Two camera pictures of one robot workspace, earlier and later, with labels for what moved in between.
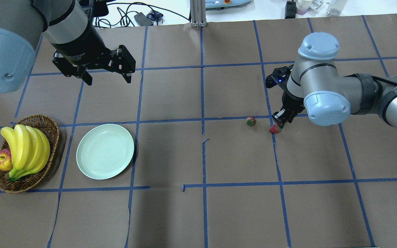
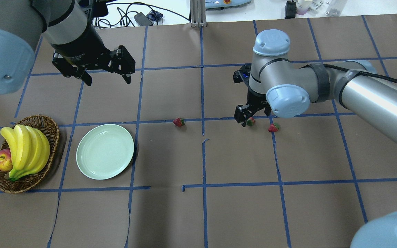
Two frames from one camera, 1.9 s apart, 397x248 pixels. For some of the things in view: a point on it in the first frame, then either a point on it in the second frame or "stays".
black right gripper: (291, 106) -> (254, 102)
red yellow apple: (2, 160) stays
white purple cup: (303, 6) stays
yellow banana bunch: (30, 148) stays
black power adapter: (290, 9) stays
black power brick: (141, 19) stays
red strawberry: (275, 128) -> (250, 121)
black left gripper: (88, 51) stays
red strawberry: (250, 121) -> (178, 122)
